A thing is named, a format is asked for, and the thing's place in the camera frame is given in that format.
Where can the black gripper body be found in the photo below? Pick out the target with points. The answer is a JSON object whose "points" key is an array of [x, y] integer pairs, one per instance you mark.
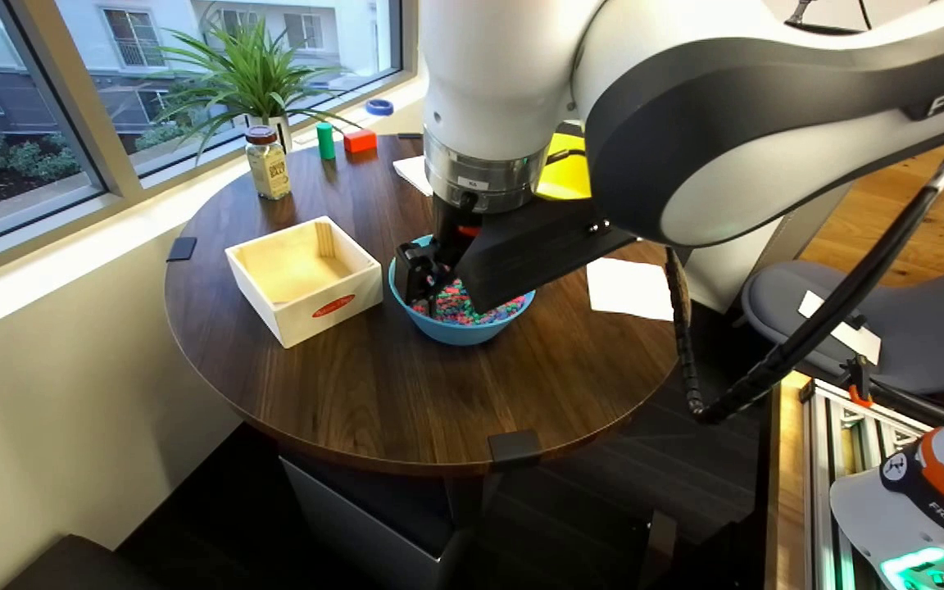
{"points": [[456, 231]]}

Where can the colourful small beads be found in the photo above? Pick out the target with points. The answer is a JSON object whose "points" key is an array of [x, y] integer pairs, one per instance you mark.
{"points": [[456, 302]]}

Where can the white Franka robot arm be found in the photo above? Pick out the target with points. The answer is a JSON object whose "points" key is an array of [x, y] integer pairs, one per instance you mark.
{"points": [[515, 76]]}

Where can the blue bowl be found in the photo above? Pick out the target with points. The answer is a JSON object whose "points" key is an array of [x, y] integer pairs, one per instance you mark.
{"points": [[460, 331]]}

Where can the white folded napkin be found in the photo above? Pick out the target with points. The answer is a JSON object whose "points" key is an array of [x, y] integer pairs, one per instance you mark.
{"points": [[410, 177]]}

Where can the white wooden box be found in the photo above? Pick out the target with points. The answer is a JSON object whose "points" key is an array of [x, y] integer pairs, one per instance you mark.
{"points": [[303, 283]]}

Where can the red block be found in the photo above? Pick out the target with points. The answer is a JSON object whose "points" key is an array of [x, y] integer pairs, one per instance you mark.
{"points": [[362, 142]]}

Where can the blue round lid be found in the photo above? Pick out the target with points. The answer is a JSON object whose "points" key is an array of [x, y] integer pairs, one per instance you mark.
{"points": [[380, 104]]}

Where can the green block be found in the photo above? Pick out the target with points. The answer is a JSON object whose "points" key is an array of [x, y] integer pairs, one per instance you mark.
{"points": [[325, 142]]}

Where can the white paper sheet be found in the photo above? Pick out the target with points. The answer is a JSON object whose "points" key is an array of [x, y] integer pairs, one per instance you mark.
{"points": [[632, 290]]}

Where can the yellow jar with dark lid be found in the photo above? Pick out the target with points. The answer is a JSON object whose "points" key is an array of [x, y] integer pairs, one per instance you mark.
{"points": [[269, 170]]}

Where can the black table edge clamp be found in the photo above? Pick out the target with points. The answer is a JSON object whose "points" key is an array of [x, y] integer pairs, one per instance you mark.
{"points": [[182, 250]]}

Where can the grey cabinet under table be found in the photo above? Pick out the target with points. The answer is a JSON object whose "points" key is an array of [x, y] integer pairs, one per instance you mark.
{"points": [[362, 526]]}

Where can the green potted plant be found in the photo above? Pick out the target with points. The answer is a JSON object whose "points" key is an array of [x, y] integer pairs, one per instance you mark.
{"points": [[236, 69]]}

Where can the white paper label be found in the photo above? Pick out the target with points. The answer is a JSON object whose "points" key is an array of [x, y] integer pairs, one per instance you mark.
{"points": [[838, 326]]}

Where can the wooden board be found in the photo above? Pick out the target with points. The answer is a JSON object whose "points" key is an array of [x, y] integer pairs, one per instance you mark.
{"points": [[788, 493]]}

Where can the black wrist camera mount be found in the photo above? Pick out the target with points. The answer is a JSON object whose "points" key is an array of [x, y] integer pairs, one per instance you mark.
{"points": [[539, 257]]}

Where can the brown window frame post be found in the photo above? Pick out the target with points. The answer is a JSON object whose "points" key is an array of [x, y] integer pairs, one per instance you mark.
{"points": [[67, 85]]}

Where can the aluminium rail frame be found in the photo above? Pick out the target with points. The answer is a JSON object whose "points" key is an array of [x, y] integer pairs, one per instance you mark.
{"points": [[849, 460]]}

